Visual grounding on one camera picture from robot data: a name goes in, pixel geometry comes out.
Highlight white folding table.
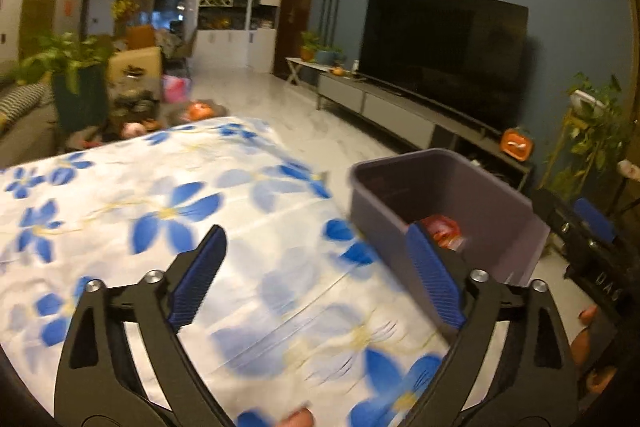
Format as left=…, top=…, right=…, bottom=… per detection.
left=285, top=57, right=331, bottom=86

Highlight person's right hand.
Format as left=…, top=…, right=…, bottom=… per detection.
left=570, top=305, right=618, bottom=395

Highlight light wooden door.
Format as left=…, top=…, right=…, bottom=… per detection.
left=17, top=0, right=65, bottom=62

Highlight pink gift bag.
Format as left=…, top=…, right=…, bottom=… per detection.
left=161, top=74, right=192, bottom=105

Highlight glass jar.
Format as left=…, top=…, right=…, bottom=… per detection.
left=112, top=77, right=151, bottom=118

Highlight white display cabinet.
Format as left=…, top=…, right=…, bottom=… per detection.
left=195, top=0, right=288, bottom=72

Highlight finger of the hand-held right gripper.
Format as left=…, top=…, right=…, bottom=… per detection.
left=574, top=198, right=616, bottom=243
left=536, top=189, right=576, bottom=238

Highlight plant in blue pot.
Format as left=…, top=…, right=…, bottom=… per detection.
left=315, top=44, right=346, bottom=65

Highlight blue floral tablecloth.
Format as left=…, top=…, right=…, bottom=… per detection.
left=0, top=116, right=456, bottom=427

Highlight plant in orange pot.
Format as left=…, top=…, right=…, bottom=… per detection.
left=300, top=31, right=321, bottom=60

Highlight orange dining chair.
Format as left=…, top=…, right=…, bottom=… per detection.
left=126, top=26, right=157, bottom=50

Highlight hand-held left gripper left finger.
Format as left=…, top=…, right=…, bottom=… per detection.
left=54, top=224, right=236, bottom=427

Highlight glass sliding door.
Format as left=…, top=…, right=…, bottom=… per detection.
left=116, top=0, right=193, bottom=38

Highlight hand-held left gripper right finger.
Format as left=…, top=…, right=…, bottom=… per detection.
left=400, top=224, right=578, bottom=427

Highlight oranges on coffee table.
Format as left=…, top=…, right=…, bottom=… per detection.
left=184, top=101, right=216, bottom=122

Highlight grey sofa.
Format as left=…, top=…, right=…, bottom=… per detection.
left=0, top=74, right=66, bottom=162

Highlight gold plant stand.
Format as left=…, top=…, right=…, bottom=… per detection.
left=542, top=107, right=591, bottom=188

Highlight glass coffee table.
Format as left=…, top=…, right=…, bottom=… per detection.
left=65, top=99, right=226, bottom=148

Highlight grey plastic bin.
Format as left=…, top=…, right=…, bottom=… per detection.
left=347, top=148, right=551, bottom=343

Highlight grey TV cabinet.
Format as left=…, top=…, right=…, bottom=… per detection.
left=316, top=71, right=535, bottom=192

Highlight yellow flowers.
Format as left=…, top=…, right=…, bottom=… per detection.
left=110, top=0, right=141, bottom=20

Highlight dark wooden door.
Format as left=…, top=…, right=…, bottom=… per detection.
left=272, top=0, right=321, bottom=78

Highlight plant in dark green pot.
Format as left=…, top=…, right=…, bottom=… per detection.
left=17, top=32, right=118, bottom=132

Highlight black television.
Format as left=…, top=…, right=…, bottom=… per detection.
left=359, top=0, right=529, bottom=132

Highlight person's left hand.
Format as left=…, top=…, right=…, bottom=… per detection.
left=279, top=408, right=316, bottom=427

